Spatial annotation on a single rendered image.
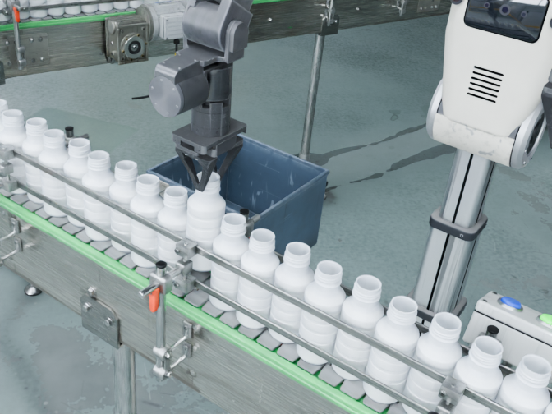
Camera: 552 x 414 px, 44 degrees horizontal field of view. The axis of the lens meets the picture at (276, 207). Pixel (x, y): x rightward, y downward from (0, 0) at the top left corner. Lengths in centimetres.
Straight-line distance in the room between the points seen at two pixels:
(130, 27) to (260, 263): 156
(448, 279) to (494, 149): 36
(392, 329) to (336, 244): 216
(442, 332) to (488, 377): 8
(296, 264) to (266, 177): 82
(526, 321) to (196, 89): 57
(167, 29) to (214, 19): 155
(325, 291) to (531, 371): 29
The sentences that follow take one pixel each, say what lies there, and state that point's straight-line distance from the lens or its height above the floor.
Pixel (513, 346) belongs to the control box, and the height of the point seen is 108.
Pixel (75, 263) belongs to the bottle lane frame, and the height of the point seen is 95.
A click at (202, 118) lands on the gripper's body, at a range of 98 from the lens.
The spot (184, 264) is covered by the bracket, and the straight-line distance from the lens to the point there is 108.
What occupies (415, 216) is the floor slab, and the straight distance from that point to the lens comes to 341.
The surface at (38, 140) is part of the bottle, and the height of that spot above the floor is 113.
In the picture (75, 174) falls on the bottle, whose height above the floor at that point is 112.
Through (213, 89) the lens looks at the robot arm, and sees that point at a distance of 96.
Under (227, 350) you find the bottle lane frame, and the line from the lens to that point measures 112.
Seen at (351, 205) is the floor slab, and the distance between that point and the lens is 339.
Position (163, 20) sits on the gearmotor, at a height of 101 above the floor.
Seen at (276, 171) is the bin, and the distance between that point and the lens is 176.
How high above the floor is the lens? 174
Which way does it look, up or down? 32 degrees down
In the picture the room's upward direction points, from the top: 6 degrees clockwise
